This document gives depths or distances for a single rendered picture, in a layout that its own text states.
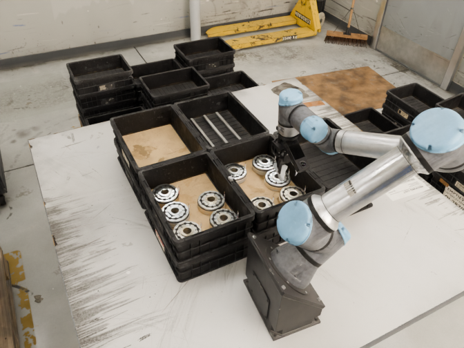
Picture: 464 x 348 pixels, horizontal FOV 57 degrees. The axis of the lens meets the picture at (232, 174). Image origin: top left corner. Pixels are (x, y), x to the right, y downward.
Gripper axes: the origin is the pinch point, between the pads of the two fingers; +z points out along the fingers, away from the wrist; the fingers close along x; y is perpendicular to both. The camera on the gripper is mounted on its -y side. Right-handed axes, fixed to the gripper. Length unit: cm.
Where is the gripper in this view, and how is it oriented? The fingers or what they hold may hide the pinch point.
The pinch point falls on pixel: (288, 177)
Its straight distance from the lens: 157.5
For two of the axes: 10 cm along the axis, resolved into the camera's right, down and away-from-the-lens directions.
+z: 0.5, 7.2, 7.0
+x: -8.8, 3.6, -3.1
